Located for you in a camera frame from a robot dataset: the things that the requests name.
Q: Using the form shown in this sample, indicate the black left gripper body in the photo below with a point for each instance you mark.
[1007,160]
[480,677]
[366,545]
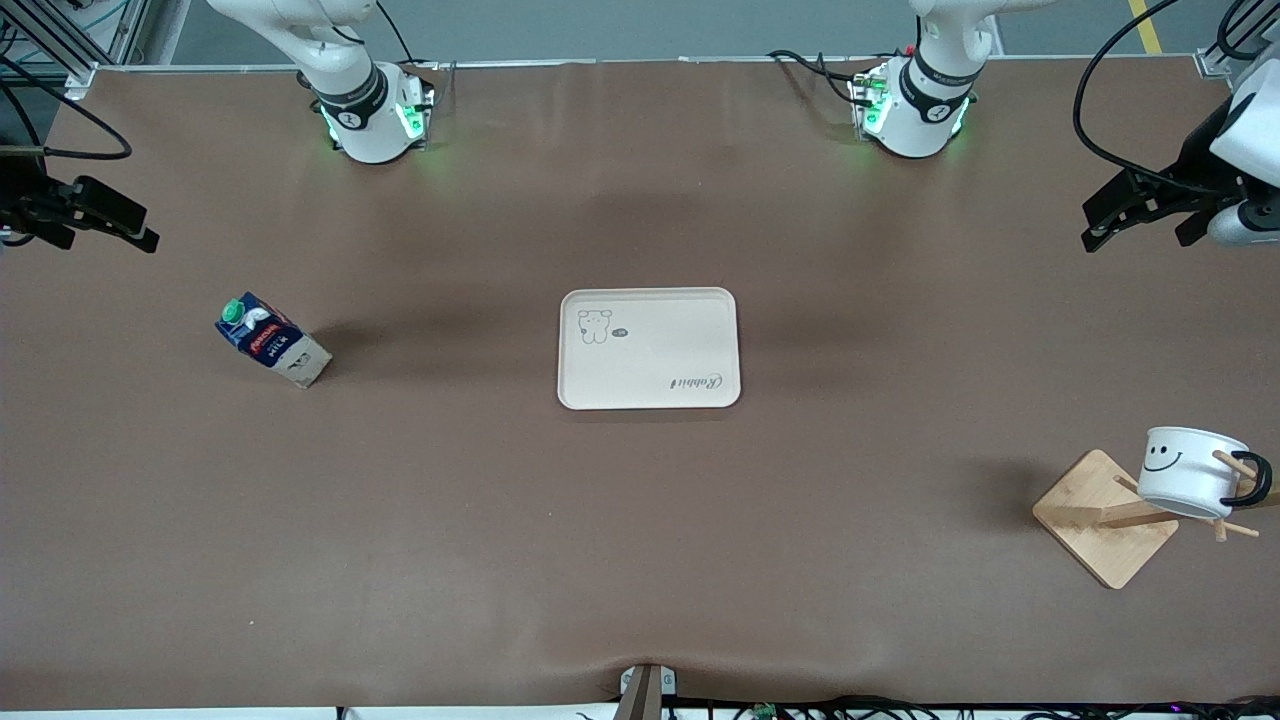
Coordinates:
[1197,165]

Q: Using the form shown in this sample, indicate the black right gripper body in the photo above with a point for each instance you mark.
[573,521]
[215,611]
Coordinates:
[22,195]

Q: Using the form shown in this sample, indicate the blue milk carton green cap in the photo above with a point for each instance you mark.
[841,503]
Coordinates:
[270,345]

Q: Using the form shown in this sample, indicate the beige plastic tray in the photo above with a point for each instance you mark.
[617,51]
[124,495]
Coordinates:
[650,350]

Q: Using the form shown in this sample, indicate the wooden mug stand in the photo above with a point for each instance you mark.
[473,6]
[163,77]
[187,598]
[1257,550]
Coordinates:
[1100,540]

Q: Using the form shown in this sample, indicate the brown table cover mat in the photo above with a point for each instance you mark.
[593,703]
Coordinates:
[400,520]

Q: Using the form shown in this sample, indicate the aluminium frame profile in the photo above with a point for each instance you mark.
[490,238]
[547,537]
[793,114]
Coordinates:
[60,40]
[1230,55]

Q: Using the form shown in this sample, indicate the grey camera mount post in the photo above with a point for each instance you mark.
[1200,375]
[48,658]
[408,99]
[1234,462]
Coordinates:
[648,692]

